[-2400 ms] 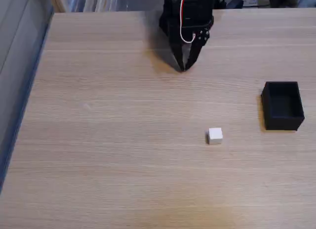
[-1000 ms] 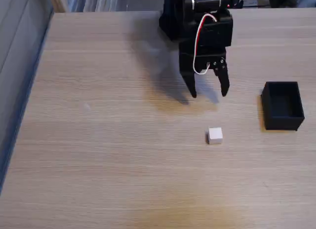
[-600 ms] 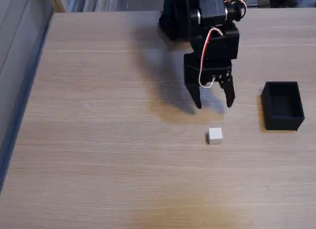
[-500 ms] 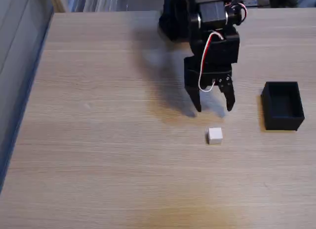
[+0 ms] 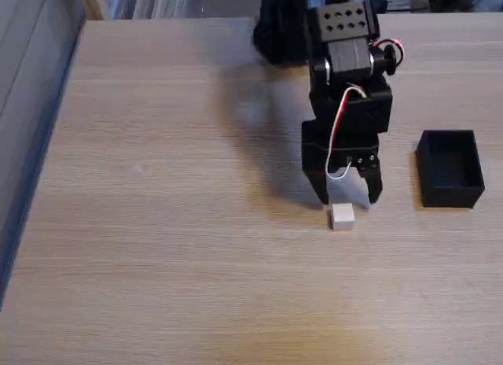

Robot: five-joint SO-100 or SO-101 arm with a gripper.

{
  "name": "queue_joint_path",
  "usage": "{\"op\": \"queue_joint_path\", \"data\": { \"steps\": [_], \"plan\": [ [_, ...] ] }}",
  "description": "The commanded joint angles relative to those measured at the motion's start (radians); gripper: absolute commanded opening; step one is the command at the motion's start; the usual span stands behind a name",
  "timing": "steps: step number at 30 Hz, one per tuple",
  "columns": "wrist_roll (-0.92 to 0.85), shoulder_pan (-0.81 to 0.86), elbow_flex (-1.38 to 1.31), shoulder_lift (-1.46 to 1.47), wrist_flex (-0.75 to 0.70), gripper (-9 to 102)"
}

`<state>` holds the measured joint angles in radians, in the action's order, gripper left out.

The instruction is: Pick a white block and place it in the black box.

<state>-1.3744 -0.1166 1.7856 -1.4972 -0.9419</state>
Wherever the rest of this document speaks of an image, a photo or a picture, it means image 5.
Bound white cube block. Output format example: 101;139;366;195
327;202;356;230

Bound black open box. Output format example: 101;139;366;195
415;129;486;209

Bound blue cloth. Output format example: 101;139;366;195
469;0;503;13

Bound white stacked panels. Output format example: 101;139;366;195
106;0;205;20

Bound wooden beam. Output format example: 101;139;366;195
75;0;105;21

